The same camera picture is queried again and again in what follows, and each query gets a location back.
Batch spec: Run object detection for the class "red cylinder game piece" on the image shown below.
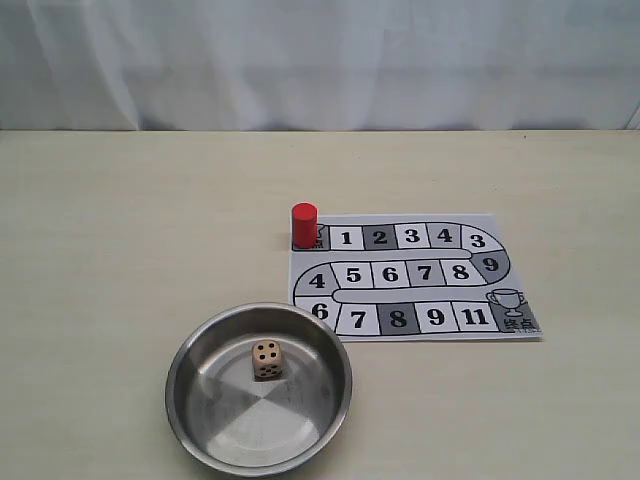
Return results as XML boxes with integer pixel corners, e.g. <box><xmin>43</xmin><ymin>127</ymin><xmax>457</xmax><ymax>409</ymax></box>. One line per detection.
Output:
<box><xmin>291</xmin><ymin>202</ymin><xmax>318</xmax><ymax>249</ymax></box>

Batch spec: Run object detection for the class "wooden die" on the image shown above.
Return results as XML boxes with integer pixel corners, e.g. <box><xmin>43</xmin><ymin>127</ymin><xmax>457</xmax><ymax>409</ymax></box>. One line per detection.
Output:
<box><xmin>251</xmin><ymin>339</ymin><xmax>284</xmax><ymax>380</ymax></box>

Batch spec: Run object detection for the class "paper game board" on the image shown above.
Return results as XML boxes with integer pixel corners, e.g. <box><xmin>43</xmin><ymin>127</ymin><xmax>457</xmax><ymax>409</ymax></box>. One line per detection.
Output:
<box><xmin>288</xmin><ymin>214</ymin><xmax>543</xmax><ymax>342</ymax></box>

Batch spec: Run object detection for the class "stainless steel bowl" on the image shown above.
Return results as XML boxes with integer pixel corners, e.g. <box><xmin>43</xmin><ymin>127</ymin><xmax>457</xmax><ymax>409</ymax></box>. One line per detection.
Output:
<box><xmin>164</xmin><ymin>302</ymin><xmax>353</xmax><ymax>478</ymax></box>

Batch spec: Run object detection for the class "white curtain backdrop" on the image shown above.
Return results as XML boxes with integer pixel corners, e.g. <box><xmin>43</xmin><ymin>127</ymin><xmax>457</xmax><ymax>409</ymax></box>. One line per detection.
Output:
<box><xmin>1</xmin><ymin>1</ymin><xmax>639</xmax><ymax>131</ymax></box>

